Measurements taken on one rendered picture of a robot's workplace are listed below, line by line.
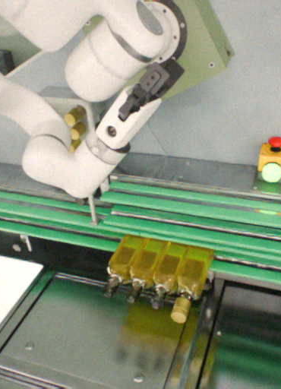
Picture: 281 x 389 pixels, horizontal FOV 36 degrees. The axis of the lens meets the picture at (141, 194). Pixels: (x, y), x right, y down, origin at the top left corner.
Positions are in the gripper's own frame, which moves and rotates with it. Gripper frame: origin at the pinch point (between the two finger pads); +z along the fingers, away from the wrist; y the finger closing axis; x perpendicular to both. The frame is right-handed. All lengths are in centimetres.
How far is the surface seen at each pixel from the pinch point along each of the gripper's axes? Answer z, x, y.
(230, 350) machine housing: -42, 52, 17
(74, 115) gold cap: -35, -18, 34
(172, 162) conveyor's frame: -26.8, 10.0, 39.4
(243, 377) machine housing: -41, 56, 11
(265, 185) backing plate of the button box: -12.0, 30.3, 33.2
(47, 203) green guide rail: -59, -8, 31
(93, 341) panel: -61, 27, 7
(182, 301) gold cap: -36.4, 33.0, 9.3
